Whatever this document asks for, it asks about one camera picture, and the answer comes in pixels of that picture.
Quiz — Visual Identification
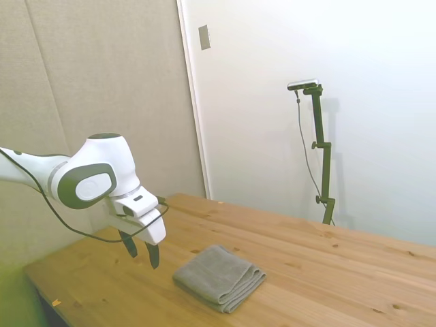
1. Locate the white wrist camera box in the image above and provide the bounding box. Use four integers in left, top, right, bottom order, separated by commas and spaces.
113, 186, 159, 218

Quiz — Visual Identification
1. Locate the dark green camera stand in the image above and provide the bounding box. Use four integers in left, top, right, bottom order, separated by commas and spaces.
302, 84, 337, 225

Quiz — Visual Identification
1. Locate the white door frame trim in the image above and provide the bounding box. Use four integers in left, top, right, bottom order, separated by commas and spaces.
176, 0, 213, 200

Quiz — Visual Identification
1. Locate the grey wall switch plate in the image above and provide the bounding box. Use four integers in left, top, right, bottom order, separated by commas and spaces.
198, 24, 211, 51

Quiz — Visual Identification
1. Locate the grey towel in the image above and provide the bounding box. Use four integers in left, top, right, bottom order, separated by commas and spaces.
172, 244, 267, 314

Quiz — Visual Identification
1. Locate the silver exterior camera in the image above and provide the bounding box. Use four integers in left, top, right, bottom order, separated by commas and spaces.
287, 78, 321, 91

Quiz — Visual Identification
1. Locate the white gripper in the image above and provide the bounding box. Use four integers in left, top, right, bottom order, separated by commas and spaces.
100, 200, 167, 270

